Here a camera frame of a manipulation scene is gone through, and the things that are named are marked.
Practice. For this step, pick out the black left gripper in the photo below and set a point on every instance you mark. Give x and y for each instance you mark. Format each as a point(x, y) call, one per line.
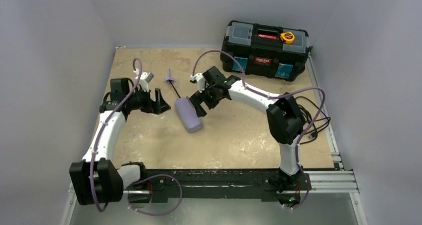
point(156, 100)

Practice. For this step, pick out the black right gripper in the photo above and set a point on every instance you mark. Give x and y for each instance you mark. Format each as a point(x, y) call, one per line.
point(201, 98)

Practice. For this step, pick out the lavender umbrella case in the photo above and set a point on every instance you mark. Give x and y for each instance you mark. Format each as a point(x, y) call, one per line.
point(187, 114)

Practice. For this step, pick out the lavender folding umbrella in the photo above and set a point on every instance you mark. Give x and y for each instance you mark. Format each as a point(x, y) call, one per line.
point(170, 80)

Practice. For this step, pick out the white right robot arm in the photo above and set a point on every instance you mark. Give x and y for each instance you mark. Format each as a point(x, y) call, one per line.
point(284, 117)

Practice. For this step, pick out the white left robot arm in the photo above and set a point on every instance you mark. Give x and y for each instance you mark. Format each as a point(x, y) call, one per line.
point(95, 179)

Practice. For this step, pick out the black plastic toolbox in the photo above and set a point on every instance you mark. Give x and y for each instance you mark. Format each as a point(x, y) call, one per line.
point(258, 50)

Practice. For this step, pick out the yellow tape measure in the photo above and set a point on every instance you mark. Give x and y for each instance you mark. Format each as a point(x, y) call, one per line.
point(287, 37)

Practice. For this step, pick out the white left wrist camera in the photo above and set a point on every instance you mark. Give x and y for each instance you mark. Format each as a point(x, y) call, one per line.
point(144, 79)

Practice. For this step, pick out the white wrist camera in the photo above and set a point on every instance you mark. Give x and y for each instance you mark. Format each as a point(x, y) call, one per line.
point(144, 79)
point(197, 78)

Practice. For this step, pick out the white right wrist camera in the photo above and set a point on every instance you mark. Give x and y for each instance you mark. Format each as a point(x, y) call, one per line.
point(197, 78)

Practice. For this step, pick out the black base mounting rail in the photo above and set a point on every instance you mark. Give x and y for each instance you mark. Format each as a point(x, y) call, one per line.
point(268, 185)

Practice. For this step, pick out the aluminium frame rail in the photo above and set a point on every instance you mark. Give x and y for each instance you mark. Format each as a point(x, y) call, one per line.
point(328, 181)

